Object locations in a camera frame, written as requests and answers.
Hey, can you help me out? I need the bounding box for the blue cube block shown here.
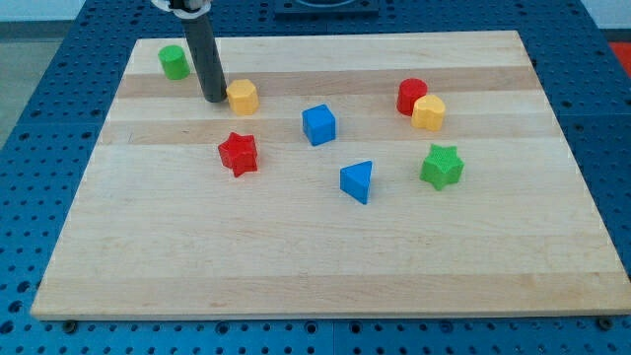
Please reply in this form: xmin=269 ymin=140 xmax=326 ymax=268
xmin=302 ymin=105 xmax=336 ymax=146

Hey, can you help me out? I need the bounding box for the blue triangle block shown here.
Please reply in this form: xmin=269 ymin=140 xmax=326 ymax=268
xmin=339 ymin=161 xmax=373 ymax=205

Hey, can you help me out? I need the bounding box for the yellow hexagon block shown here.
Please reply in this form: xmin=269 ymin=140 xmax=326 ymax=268
xmin=226 ymin=79 xmax=259 ymax=115

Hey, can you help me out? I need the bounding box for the gray cylindrical robot arm tool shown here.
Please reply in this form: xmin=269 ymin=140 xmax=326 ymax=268
xmin=151 ymin=0 xmax=227 ymax=103

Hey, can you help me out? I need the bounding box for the green cylinder block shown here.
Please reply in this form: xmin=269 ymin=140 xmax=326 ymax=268
xmin=158 ymin=45 xmax=190 ymax=80

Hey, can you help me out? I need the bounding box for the yellow heart block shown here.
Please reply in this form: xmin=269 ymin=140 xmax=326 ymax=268
xmin=410 ymin=95 xmax=446 ymax=131

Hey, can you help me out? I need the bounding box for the light wooden board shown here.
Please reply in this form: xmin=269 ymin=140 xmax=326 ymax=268
xmin=31 ymin=31 xmax=630 ymax=320

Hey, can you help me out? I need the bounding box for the red star block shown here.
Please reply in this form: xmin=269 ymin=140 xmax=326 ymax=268
xmin=218 ymin=132 xmax=257 ymax=178

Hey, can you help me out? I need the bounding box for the green star block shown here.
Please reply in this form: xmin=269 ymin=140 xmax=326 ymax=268
xmin=419 ymin=144 xmax=464 ymax=190

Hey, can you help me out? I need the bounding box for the red cylinder block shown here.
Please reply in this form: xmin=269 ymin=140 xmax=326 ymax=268
xmin=396 ymin=78 xmax=428 ymax=116

